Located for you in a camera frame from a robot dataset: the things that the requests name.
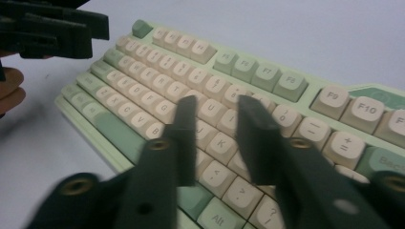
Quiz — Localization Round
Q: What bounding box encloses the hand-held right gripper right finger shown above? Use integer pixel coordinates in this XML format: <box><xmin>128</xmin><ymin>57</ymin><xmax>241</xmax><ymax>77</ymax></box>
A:
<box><xmin>236</xmin><ymin>94</ymin><xmax>394</xmax><ymax>229</ymax></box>

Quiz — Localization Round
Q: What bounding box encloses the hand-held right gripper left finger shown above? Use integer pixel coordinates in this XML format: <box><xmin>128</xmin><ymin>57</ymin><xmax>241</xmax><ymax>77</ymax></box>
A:
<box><xmin>114</xmin><ymin>94</ymin><xmax>199</xmax><ymax>229</ymax></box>

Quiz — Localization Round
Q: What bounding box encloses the green and cream keyboard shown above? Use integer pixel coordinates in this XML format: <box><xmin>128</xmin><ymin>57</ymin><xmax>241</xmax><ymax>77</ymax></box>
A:
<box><xmin>53</xmin><ymin>18</ymin><xmax>405</xmax><ymax>229</ymax></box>

